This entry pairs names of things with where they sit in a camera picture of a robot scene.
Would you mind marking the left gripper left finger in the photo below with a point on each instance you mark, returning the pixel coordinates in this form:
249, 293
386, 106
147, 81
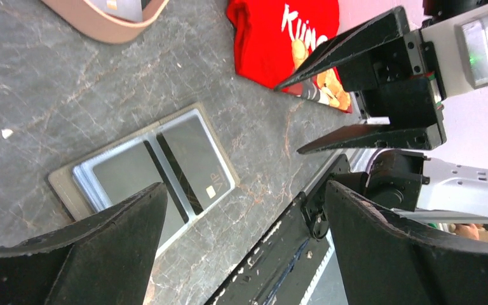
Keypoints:
105, 258

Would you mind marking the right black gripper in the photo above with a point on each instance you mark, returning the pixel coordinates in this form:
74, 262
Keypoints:
391, 77

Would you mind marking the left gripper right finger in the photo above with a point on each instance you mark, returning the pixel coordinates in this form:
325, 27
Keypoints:
386, 258

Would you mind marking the grey card holder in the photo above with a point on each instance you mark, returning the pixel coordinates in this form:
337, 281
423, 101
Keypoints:
79, 191

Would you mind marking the pink oval tray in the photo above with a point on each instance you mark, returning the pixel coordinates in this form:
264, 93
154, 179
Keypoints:
96, 23

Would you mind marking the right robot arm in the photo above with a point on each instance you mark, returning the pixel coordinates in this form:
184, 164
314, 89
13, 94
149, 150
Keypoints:
428, 189

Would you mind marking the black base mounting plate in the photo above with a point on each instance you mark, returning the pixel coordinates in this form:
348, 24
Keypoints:
284, 266

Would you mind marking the red printed t-shirt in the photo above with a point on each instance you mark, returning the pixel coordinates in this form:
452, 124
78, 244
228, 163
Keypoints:
273, 38

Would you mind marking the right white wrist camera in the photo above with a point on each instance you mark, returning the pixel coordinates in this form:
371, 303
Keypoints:
459, 33

